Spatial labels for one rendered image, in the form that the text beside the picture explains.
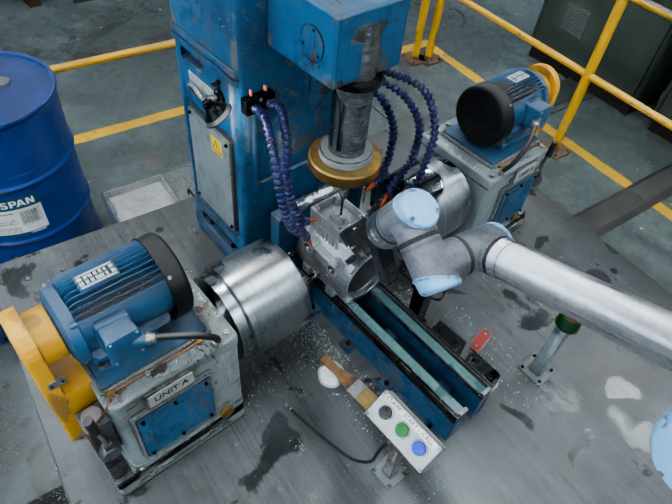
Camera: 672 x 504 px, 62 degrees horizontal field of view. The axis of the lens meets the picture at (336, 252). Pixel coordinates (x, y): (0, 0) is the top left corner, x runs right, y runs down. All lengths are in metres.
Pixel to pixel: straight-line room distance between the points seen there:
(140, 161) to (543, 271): 2.79
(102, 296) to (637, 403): 1.43
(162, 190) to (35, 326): 1.69
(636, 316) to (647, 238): 2.68
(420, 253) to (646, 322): 0.41
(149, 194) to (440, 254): 1.81
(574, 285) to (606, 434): 0.74
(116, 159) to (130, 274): 2.50
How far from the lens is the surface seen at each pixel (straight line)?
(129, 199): 2.70
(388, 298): 1.61
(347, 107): 1.24
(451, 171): 1.67
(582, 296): 1.06
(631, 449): 1.75
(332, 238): 1.47
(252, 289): 1.30
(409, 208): 1.12
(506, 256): 1.15
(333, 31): 1.11
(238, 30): 1.25
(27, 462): 2.52
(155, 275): 1.11
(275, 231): 1.50
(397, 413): 1.24
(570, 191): 3.76
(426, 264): 1.13
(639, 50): 4.55
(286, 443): 1.49
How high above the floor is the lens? 2.17
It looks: 48 degrees down
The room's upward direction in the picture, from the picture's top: 7 degrees clockwise
